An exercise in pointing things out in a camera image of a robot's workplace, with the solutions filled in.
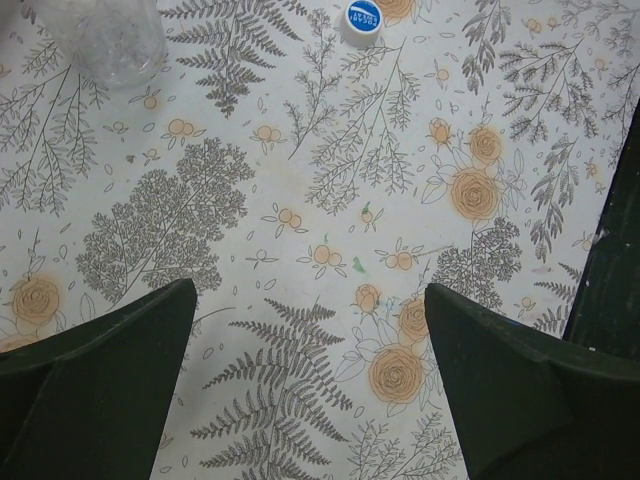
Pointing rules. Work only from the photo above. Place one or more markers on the white blue cap right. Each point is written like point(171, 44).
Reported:
point(360, 23)

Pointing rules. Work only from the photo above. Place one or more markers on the floral tablecloth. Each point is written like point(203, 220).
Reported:
point(312, 191)

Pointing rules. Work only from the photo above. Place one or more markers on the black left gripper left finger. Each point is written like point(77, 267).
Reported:
point(91, 402)

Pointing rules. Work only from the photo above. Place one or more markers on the clear plastic bottle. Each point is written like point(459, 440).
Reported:
point(116, 44)

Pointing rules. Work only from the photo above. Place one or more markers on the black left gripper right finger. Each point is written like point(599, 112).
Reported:
point(527, 405)

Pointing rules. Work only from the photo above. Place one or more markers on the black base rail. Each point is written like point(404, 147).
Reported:
point(605, 313)

